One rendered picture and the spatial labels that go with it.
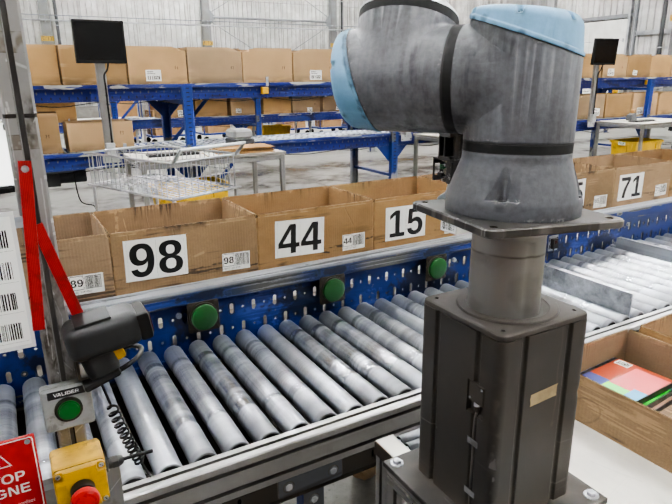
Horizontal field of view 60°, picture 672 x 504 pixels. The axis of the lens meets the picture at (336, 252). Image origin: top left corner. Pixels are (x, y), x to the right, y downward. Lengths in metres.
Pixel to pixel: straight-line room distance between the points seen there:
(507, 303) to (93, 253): 1.03
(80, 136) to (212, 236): 4.28
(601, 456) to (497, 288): 0.46
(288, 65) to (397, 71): 5.80
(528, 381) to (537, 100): 0.38
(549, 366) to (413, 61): 0.47
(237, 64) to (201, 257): 4.91
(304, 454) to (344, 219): 0.80
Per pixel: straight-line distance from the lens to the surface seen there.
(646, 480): 1.18
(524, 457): 0.95
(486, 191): 0.79
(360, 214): 1.78
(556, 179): 0.81
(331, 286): 1.69
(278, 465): 1.18
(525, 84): 0.79
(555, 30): 0.80
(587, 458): 1.19
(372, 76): 0.84
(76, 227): 1.81
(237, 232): 1.61
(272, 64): 6.55
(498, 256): 0.84
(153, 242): 1.55
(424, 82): 0.82
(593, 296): 1.94
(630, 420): 1.21
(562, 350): 0.91
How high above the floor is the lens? 1.41
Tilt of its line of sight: 17 degrees down
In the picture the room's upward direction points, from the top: 1 degrees counter-clockwise
